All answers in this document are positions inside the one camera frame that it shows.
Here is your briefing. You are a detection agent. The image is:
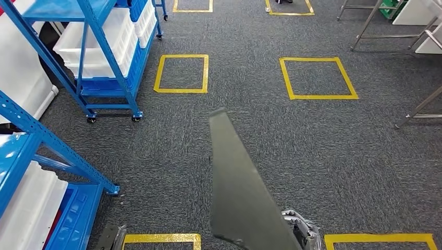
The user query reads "white car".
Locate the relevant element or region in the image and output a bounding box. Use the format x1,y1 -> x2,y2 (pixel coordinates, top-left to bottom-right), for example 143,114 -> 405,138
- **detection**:
0,0 -> 70,125

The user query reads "green plastic crate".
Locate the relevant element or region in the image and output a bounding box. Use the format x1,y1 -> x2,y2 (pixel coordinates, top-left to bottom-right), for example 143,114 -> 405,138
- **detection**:
379,0 -> 406,20

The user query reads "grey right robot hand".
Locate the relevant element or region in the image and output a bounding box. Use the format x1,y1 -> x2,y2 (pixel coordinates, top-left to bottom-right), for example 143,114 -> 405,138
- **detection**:
281,208 -> 323,250

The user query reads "blue metal shelf rack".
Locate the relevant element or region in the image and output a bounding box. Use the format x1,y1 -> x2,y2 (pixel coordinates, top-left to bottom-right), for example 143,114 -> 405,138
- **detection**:
0,90 -> 121,250

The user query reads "white cabinet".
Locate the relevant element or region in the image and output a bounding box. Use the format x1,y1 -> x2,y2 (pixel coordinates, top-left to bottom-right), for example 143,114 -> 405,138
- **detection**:
392,0 -> 442,55

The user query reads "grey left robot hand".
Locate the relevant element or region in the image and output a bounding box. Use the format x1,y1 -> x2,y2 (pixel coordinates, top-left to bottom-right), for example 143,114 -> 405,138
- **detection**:
95,224 -> 127,250

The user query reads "yellow floor tape square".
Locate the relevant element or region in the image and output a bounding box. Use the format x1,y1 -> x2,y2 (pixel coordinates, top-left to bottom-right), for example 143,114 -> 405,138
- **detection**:
324,233 -> 439,250
279,57 -> 359,101

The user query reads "black plastic panel part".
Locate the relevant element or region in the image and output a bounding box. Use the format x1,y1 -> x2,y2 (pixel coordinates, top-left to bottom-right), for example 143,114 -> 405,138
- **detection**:
208,108 -> 304,250

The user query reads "blue shelf rack on casters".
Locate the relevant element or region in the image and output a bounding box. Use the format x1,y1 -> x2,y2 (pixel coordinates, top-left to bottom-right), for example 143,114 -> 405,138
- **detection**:
0,0 -> 169,124

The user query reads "white plastic crate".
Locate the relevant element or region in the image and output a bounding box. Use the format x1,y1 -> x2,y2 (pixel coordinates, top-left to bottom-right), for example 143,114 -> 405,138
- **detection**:
0,160 -> 59,250
53,7 -> 140,68
137,19 -> 158,49
132,0 -> 157,38
17,178 -> 69,250
64,41 -> 139,80

